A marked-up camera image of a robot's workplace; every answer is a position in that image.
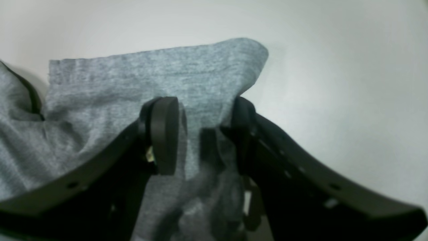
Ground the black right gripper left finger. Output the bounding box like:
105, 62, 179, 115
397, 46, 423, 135
1, 97, 179, 241

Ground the grey T-shirt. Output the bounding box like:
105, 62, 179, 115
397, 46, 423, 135
0, 38, 269, 241

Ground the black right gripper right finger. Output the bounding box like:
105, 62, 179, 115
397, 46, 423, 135
222, 97, 427, 241

